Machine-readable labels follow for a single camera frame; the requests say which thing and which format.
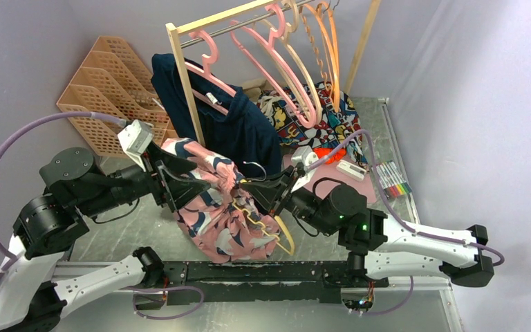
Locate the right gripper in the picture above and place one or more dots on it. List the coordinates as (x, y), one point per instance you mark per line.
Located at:
(273, 189)

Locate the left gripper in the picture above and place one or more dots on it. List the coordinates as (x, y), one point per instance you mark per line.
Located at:
(177, 191)

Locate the pink patterned shorts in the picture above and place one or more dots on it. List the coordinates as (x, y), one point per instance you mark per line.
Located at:
(217, 229)

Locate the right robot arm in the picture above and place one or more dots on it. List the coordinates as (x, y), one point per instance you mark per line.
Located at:
(379, 244)

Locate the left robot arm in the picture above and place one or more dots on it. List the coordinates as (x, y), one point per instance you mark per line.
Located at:
(50, 224)

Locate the navy blue shorts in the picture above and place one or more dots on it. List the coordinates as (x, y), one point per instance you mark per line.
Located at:
(243, 135)

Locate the pink hanger with navy shorts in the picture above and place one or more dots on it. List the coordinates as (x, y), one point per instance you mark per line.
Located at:
(205, 72)

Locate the orange hanger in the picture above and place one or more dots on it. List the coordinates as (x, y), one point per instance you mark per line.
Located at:
(330, 20)

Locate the tan wavy hanger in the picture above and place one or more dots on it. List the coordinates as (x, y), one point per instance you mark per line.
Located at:
(322, 39)

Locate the beige wooden hanger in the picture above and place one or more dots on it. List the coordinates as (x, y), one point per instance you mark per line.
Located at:
(293, 59)

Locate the orange cloth item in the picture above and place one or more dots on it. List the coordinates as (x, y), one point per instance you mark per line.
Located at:
(328, 154)

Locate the white eraser box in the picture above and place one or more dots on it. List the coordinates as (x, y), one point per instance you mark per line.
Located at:
(351, 170)

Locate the colourful cartoon print cloth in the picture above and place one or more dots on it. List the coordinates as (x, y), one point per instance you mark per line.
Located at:
(336, 124)

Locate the beige plastic file organizer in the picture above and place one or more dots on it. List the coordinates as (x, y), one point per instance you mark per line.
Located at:
(112, 79)

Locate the set of coloured markers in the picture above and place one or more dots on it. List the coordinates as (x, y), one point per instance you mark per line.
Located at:
(391, 179)

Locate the wooden clothes rack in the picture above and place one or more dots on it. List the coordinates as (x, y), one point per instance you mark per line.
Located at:
(191, 49)

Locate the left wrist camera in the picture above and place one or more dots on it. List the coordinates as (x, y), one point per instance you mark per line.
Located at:
(134, 140)

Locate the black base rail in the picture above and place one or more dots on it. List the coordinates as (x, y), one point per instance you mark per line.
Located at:
(248, 281)

